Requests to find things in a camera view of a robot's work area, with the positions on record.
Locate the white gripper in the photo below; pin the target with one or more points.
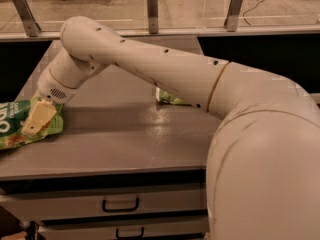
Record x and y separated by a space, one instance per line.
53 86

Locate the green rice chip bag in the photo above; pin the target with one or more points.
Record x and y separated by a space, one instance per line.
12 117

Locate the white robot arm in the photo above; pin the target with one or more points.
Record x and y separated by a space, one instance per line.
263 165

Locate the green jalapeno chip bag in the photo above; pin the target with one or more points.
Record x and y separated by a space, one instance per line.
164 97

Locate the upper grey drawer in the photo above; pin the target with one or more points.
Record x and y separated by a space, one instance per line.
105 202

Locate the grey drawer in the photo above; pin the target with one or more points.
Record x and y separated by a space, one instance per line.
165 228
105 202

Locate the lower grey drawer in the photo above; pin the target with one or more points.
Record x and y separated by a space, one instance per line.
165 228

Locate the left metal glass bracket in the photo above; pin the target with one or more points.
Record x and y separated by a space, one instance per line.
31 27

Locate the metal glass bracket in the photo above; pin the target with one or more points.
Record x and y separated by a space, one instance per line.
231 21
152 11
31 27

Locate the middle metal glass bracket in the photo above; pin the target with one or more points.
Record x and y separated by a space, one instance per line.
152 11

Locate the right metal glass bracket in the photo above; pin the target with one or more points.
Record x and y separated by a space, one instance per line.
231 21

